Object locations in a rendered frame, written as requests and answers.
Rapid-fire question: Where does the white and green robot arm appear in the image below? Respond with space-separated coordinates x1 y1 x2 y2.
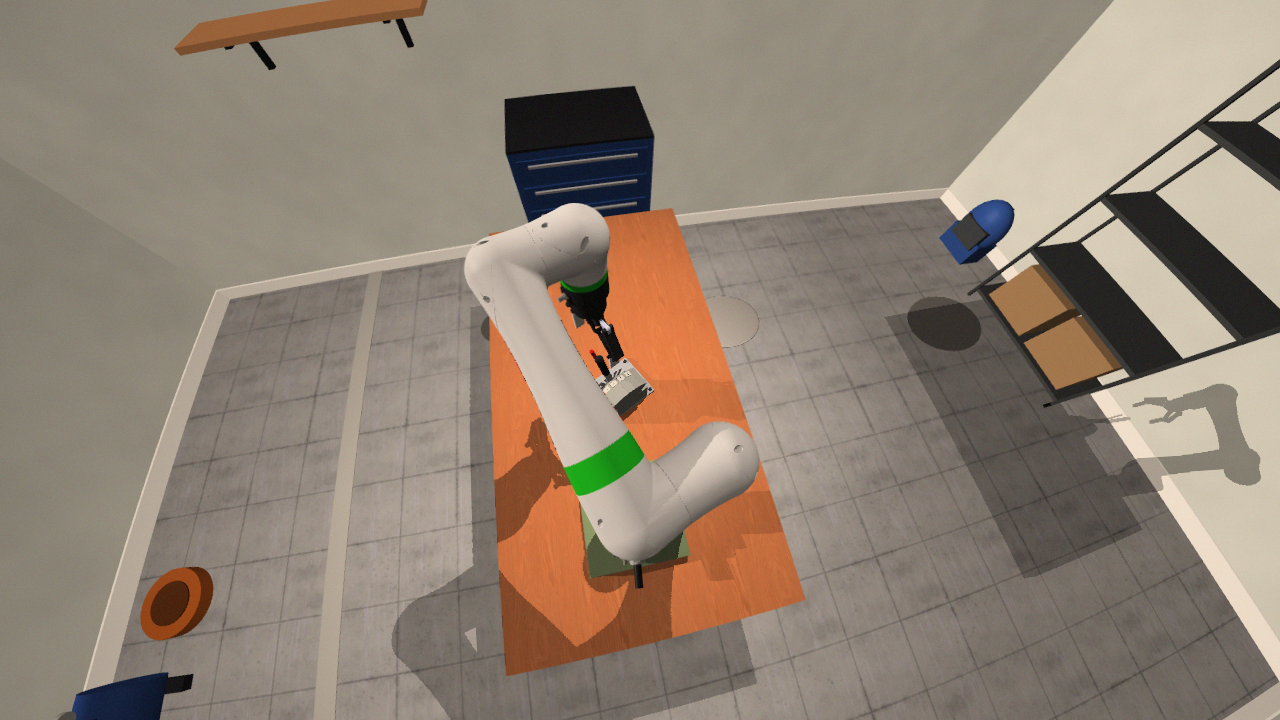
465 202 759 589

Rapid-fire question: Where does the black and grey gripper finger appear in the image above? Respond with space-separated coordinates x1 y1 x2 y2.
566 301 585 329
585 319 625 368

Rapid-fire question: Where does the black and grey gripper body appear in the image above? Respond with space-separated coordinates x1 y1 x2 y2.
571 300 607 327

